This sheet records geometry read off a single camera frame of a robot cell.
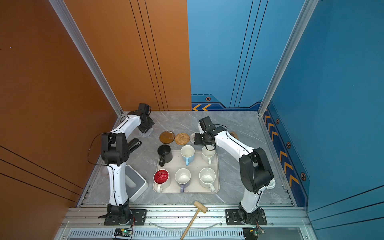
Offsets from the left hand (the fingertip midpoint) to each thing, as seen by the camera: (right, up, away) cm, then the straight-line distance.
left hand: (150, 124), depth 105 cm
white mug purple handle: (+25, -31, -19) cm, 44 cm away
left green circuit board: (-3, -52, -34) cm, 63 cm away
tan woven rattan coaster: (+23, -10, -2) cm, 25 cm away
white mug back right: (+40, -17, -14) cm, 46 cm away
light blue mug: (+27, -19, -11) cm, 35 cm away
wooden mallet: (+35, -42, -30) cm, 62 cm away
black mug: (+13, -18, -13) cm, 26 cm away
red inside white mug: (+12, -31, -21) cm, 39 cm away
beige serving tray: (+10, -36, -25) cm, 45 cm away
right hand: (+32, -10, -15) cm, 37 cm away
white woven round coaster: (+30, -10, -1) cm, 32 cm away
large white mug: (+39, -30, -21) cm, 53 cm away
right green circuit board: (+59, -52, -35) cm, 86 cm away
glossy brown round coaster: (+12, -9, 0) cm, 15 cm away
